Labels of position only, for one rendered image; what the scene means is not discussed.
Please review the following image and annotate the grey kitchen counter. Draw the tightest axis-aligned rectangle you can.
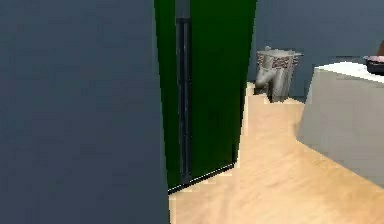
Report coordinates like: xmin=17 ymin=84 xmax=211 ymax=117
xmin=295 ymin=61 xmax=384 ymax=190

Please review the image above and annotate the black fridge handle bar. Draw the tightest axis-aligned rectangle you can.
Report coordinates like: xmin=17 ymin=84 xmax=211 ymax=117
xmin=175 ymin=17 xmax=192 ymax=185

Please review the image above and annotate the dark green fridge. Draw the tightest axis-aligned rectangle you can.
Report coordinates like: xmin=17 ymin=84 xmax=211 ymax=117
xmin=153 ymin=0 xmax=258 ymax=196

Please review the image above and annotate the grey bin with patterned band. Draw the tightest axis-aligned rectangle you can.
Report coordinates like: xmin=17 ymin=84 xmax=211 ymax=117
xmin=253 ymin=45 xmax=305 ymax=104

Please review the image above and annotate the black bowl with pink contents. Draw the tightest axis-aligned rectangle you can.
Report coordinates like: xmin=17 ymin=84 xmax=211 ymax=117
xmin=362 ymin=54 xmax=384 ymax=76

